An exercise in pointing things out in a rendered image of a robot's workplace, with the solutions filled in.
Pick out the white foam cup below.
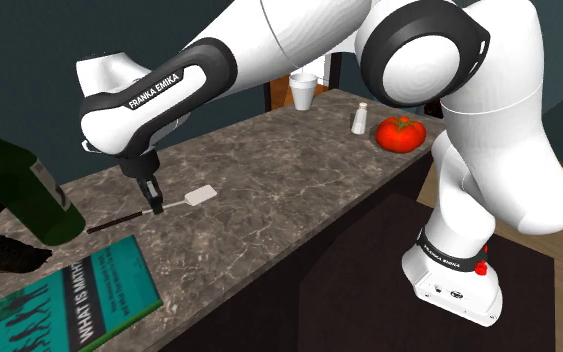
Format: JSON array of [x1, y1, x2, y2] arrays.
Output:
[[288, 72, 320, 112]]

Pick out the white spatula with dark handle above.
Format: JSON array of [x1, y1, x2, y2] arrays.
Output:
[[85, 184, 218, 235]]

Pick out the red tomato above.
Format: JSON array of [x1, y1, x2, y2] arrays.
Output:
[[374, 115, 428, 155]]

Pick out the white salt shaker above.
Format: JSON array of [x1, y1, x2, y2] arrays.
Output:
[[350, 101, 370, 136]]

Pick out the black rough shape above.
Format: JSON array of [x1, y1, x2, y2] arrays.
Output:
[[0, 141, 54, 316]]

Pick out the dark robot stand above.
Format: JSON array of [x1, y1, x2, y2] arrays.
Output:
[[297, 192, 556, 352]]

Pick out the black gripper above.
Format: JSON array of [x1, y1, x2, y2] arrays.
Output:
[[116, 148, 166, 217]]

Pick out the teal book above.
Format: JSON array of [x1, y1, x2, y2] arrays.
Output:
[[0, 234, 165, 352]]

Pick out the dark green glass bottle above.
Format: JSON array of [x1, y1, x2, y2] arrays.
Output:
[[0, 106, 88, 248]]

